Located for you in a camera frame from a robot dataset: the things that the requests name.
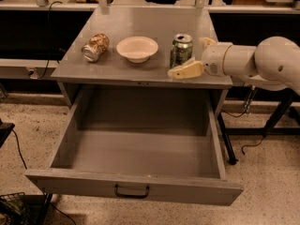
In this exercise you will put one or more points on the white bowl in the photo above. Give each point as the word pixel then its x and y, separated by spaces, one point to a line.
pixel 137 49

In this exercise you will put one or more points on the grey cabinet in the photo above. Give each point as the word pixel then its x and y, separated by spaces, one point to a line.
pixel 158 23

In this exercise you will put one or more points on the green soda can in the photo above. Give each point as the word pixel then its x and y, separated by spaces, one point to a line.
pixel 181 51

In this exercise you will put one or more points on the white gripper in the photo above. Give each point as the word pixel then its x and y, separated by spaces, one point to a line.
pixel 214 60

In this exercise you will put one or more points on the grey open top drawer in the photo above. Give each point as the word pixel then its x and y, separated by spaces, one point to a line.
pixel 164 138

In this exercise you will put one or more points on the brown crushed soda can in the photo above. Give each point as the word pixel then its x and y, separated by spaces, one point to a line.
pixel 95 47

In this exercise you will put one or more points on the black wire basket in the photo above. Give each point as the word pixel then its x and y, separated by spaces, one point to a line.
pixel 14 210

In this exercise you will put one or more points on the black drawer handle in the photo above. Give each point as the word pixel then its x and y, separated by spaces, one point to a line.
pixel 138 193

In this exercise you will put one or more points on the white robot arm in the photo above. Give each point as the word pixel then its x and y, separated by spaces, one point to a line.
pixel 272 65

